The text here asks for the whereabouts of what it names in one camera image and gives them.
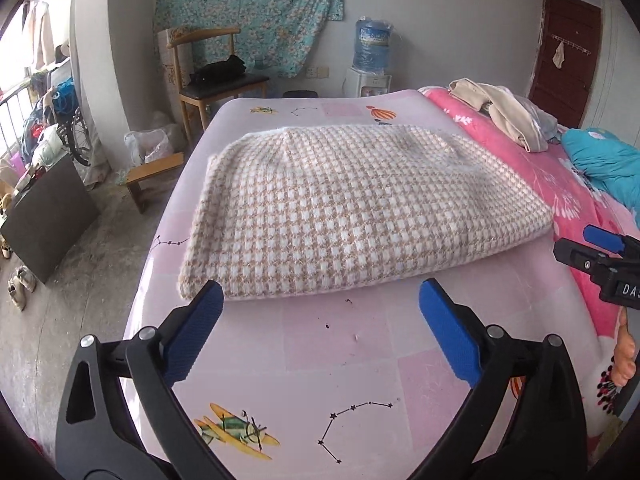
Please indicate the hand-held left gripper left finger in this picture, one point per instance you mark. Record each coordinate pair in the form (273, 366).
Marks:
(195, 325)

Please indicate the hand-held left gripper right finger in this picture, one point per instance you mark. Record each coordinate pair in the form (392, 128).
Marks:
(450, 330)

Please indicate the black bag on chair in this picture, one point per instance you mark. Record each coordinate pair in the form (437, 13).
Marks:
(220, 70)

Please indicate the teal floral wall cloth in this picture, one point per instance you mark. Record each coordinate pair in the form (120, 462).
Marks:
(250, 5)

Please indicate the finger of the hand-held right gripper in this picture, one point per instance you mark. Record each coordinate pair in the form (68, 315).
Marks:
(580, 260)
(602, 236)

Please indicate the blue water jug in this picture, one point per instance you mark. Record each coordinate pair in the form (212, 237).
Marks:
(372, 45)

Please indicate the white water dispenser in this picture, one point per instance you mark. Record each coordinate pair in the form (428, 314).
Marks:
(367, 82)

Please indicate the white plastic bag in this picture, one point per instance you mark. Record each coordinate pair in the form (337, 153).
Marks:
(150, 147)

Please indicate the small hanging cloth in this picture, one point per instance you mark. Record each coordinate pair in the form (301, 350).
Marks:
(559, 55)

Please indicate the teal quilt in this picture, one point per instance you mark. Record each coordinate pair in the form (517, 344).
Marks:
(605, 160)

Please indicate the metal window railing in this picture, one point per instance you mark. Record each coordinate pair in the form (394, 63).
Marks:
(12, 110)

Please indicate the pink floral blanket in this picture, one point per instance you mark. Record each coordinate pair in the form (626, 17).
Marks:
(520, 155)

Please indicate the low wooden stool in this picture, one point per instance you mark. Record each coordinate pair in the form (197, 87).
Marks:
(150, 172)

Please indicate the beige houndstooth knit coat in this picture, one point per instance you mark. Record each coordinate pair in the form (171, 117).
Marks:
(350, 210)

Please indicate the black panel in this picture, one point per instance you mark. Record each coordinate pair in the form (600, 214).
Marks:
(45, 215)

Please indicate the cream clothes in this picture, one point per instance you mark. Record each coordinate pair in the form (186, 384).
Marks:
(515, 115)

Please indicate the hanging cream garment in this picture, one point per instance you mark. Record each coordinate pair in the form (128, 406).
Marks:
(40, 35)

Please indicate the wooden chair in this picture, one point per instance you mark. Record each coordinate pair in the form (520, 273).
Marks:
(220, 92)

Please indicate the person's right hand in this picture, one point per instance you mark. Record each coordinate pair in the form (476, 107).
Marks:
(627, 360)

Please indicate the brown door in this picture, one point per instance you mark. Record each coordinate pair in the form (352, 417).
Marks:
(565, 90)

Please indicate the cardboard box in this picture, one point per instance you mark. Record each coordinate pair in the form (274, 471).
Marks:
(170, 60)

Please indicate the grey cloth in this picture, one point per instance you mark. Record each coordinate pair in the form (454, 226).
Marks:
(547, 125)

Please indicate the wall socket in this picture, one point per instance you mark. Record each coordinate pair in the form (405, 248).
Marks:
(316, 72)

